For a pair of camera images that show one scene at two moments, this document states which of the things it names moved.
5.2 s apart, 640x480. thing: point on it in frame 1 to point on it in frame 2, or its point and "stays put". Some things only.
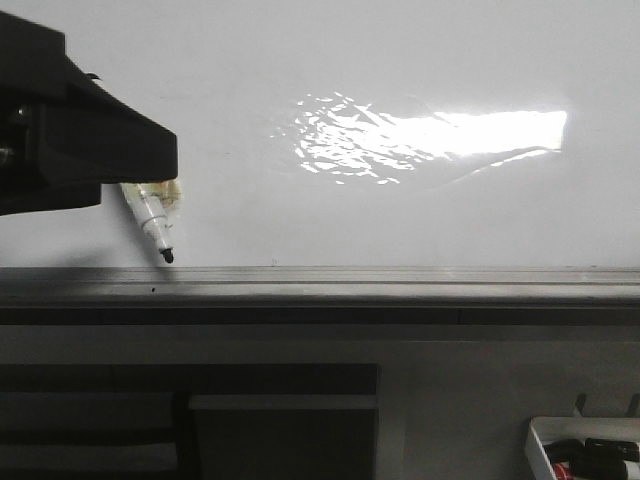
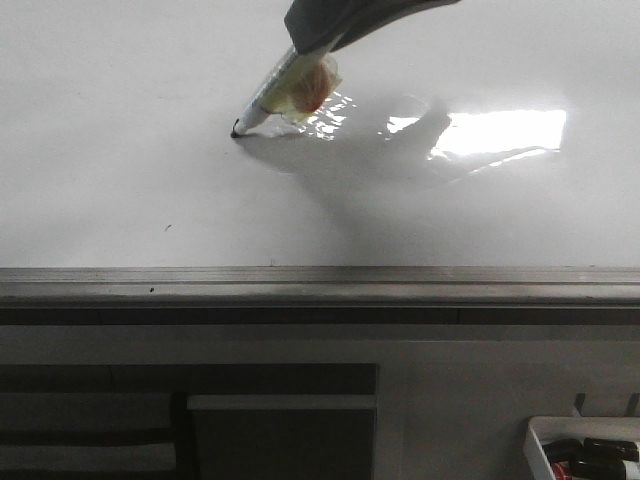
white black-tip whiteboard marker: (149, 201) to (300, 85)
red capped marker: (591, 470) stays put
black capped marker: (629, 449) stays put
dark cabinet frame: (189, 421) stays put
